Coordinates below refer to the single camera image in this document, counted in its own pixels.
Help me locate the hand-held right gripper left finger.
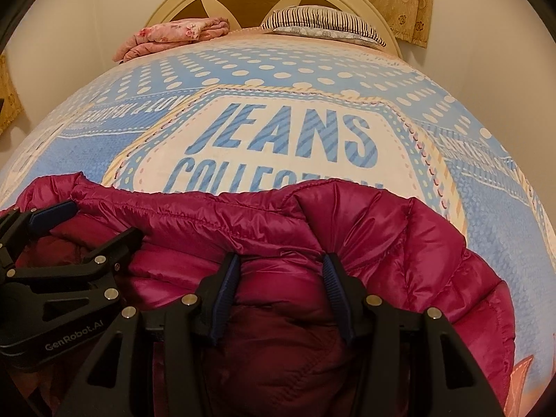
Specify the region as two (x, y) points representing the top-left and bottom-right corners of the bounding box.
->
(56, 253), (242, 417)

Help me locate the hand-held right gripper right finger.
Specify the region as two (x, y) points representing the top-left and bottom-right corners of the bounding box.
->
(321, 253), (493, 417)

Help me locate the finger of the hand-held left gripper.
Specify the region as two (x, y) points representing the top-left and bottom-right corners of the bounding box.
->
(0, 201), (78, 270)
(6, 227), (145, 300)

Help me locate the magenta quilted down jacket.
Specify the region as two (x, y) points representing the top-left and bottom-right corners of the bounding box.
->
(9, 173), (515, 417)

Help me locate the wide beige floral curtain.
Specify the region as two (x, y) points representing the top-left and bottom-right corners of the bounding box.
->
(0, 54), (24, 135)

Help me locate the pink floral folded blanket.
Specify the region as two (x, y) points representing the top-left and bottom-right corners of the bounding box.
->
(113, 16), (231, 64)

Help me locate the bed with pink-blue blanket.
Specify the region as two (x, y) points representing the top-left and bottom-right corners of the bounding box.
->
(0, 26), (556, 417)

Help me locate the striped pillow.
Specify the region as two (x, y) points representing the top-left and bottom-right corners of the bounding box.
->
(261, 5), (386, 48)

